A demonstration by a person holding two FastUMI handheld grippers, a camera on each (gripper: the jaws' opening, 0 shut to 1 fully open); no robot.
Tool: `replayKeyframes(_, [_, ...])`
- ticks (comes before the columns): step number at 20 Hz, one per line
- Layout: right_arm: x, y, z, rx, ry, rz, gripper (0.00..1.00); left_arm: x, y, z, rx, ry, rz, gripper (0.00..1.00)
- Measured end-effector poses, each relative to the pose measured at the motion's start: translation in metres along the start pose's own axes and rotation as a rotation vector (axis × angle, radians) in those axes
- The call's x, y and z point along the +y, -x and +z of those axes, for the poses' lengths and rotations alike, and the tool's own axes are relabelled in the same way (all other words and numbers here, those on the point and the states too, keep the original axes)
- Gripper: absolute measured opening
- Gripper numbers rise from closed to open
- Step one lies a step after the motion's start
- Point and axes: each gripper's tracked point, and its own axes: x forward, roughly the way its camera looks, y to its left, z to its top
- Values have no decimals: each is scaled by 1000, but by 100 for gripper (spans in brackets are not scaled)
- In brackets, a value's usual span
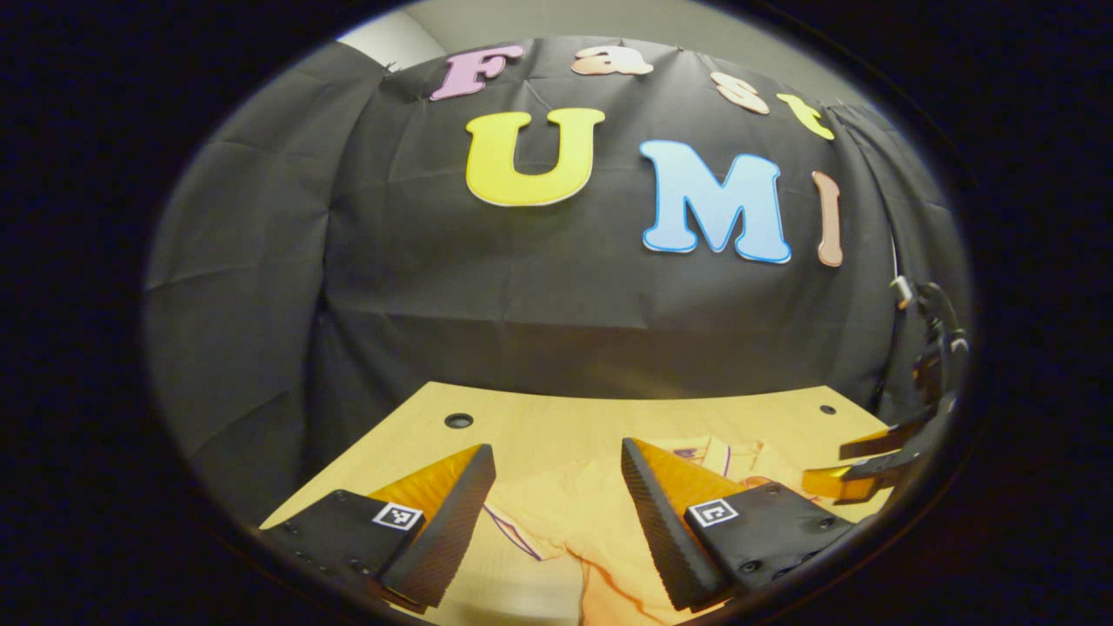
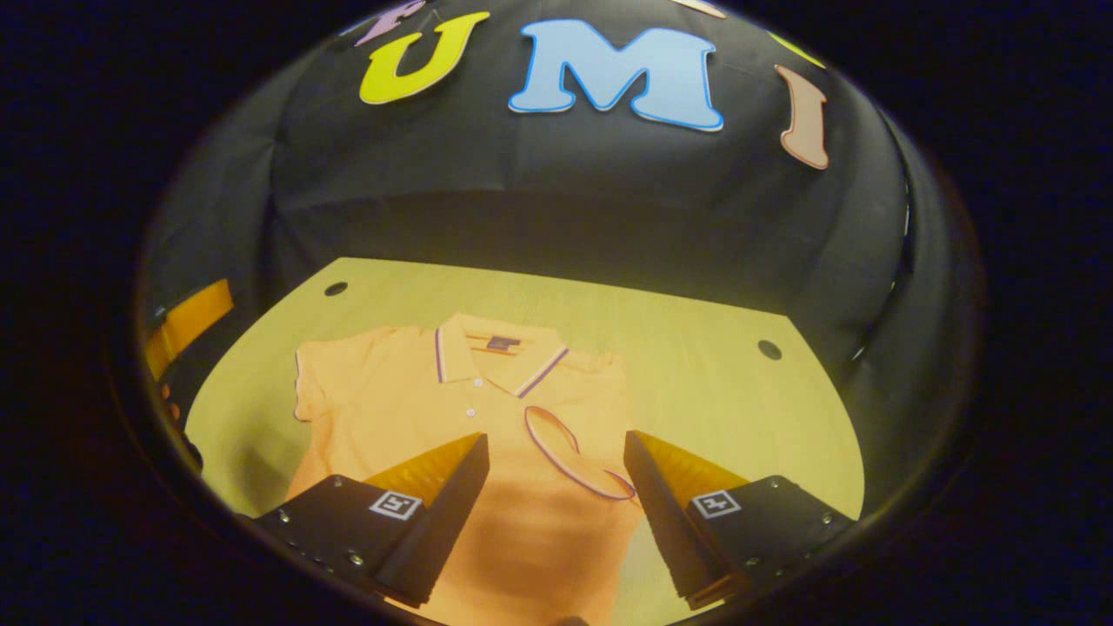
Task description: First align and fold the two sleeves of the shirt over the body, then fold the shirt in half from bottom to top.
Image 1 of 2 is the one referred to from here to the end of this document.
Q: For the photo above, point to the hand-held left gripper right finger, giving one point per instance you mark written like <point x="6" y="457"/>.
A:
<point x="665" y="530"/>

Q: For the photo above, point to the black backdrop cloth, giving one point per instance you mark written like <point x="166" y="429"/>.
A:
<point x="487" y="296"/>

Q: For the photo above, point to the orange T-shirt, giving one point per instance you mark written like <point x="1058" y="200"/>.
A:
<point x="565" y="504"/>

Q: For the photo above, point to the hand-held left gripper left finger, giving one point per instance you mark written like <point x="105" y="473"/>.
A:
<point x="452" y="530"/>

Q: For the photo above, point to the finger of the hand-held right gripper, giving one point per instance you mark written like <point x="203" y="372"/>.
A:
<point x="848" y="482"/>
<point x="874" y="442"/>

